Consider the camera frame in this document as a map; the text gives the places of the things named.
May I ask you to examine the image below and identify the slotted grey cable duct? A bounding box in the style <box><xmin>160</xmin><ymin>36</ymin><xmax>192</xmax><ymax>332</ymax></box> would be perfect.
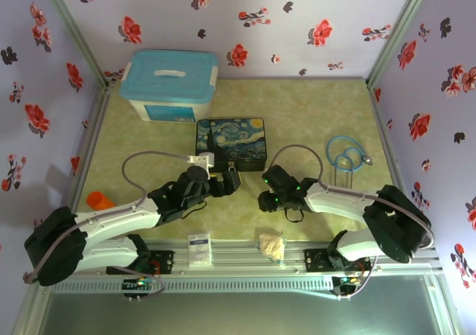
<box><xmin>51</xmin><ymin>275</ymin><xmax>335</xmax><ymax>296</ymax></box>

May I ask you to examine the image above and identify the orange plastic cup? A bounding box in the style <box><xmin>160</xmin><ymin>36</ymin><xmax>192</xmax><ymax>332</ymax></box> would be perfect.
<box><xmin>86</xmin><ymin>191</ymin><xmax>117</xmax><ymax>211</ymax></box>

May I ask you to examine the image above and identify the blue stethoscope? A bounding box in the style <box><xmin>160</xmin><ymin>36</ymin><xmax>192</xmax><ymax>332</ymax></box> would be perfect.
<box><xmin>326</xmin><ymin>135</ymin><xmax>375</xmax><ymax>191</ymax></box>

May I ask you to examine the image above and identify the aluminium frame post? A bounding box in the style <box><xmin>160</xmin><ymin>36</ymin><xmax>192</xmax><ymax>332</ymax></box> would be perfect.
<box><xmin>366</xmin><ymin>0</ymin><xmax>437</xmax><ymax>87</ymax></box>
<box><xmin>36</xmin><ymin>0</ymin><xmax>111</xmax><ymax>87</ymax></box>

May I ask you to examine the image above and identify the clear bag with beige contents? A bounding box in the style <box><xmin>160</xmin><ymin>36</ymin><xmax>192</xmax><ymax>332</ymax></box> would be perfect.
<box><xmin>256</xmin><ymin>232</ymin><xmax>288</xmax><ymax>269</ymax></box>

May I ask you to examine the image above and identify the green circuit board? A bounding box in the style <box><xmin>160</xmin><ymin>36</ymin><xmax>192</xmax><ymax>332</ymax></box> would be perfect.
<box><xmin>122</xmin><ymin>277</ymin><xmax>155</xmax><ymax>292</ymax></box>
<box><xmin>332</xmin><ymin>273</ymin><xmax>364</xmax><ymax>296</ymax></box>

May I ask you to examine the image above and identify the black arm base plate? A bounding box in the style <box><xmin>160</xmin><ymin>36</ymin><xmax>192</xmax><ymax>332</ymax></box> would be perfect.
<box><xmin>303</xmin><ymin>249</ymin><xmax>329</xmax><ymax>272</ymax></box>
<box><xmin>150</xmin><ymin>250</ymin><xmax>176</xmax><ymax>272</ymax></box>

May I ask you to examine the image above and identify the white paper packet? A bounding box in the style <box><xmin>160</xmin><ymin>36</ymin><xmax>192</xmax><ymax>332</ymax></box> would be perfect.
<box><xmin>187</xmin><ymin>232</ymin><xmax>213</xmax><ymax>267</ymax></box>

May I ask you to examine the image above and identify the aluminium frame rail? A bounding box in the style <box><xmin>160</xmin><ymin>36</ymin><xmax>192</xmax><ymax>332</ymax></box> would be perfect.
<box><xmin>144</xmin><ymin>237</ymin><xmax>440</xmax><ymax>276</ymax></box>

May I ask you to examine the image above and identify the starry night tin box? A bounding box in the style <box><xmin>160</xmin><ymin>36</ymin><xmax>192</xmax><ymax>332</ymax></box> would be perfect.
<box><xmin>195</xmin><ymin>117</ymin><xmax>268</xmax><ymax>173</ymax></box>

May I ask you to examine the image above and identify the white storage box blue lid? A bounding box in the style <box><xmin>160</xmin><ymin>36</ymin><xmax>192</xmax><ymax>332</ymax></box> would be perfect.
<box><xmin>119</xmin><ymin>48</ymin><xmax>219</xmax><ymax>124</ymax></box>

